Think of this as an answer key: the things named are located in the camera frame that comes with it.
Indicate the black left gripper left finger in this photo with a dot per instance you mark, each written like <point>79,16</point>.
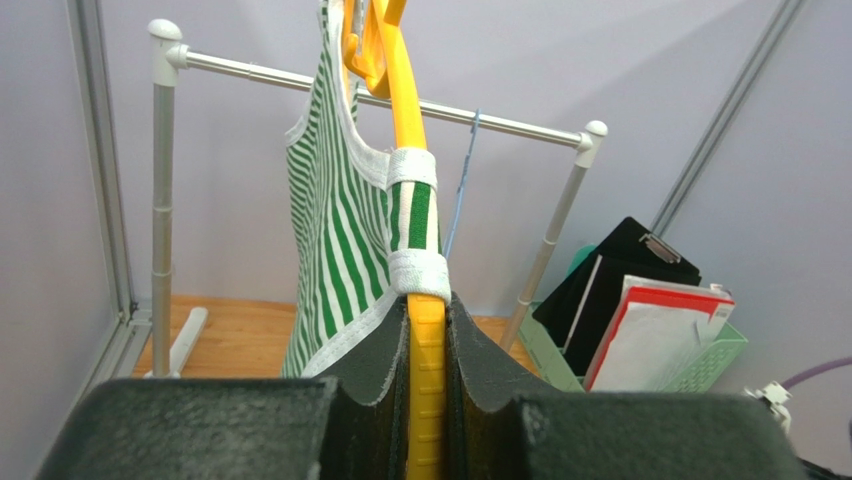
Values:
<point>348,422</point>

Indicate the white metal clothes rack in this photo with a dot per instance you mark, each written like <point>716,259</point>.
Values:
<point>374,123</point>

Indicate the yellow plastic hanger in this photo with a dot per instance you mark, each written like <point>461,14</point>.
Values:
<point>417,267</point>

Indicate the green white striped tank top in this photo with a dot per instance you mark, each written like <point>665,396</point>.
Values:
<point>340,208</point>

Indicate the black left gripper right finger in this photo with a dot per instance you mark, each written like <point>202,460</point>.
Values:
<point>503,422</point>

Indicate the black folder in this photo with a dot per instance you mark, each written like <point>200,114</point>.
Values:
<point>598,283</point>

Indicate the red white folder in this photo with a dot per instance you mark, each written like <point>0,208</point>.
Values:
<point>658,329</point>

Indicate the green file organizer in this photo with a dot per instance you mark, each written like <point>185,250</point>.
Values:
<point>550,346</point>

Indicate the black clipboard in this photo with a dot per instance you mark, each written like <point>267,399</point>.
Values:
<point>629,241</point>

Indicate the light blue wire hanger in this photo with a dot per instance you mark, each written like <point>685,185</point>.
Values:
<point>460,192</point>

